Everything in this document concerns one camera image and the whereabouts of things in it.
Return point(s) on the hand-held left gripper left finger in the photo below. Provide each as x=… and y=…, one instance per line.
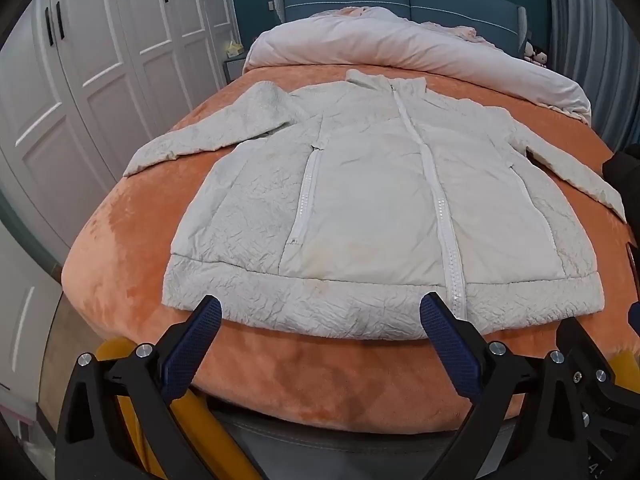
x=192, y=355

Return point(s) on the black puffer jacket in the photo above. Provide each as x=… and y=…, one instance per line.
x=625, y=175

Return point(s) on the orange plush blanket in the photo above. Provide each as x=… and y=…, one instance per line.
x=125, y=240

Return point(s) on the blue curtain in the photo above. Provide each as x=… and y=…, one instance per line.
x=597, y=45

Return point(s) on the grey nightstand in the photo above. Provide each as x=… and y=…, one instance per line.
x=232, y=71

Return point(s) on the white cabinet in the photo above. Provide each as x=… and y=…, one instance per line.
x=25, y=310

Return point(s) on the grey bed base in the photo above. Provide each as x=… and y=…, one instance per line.
x=325, y=450

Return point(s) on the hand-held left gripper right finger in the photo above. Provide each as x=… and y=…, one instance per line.
x=450, y=350

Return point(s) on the white folded duvet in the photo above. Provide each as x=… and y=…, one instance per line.
x=400, y=45

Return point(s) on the white wardrobe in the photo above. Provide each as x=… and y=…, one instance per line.
x=100, y=60

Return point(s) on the white zip-up jacket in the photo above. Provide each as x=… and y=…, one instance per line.
x=360, y=185

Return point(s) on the tissue box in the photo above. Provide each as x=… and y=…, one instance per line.
x=234, y=49

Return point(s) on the grey curtain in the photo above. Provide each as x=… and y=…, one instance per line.
x=565, y=20

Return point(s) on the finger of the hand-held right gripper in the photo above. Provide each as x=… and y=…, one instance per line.
x=605, y=400
x=635, y=315

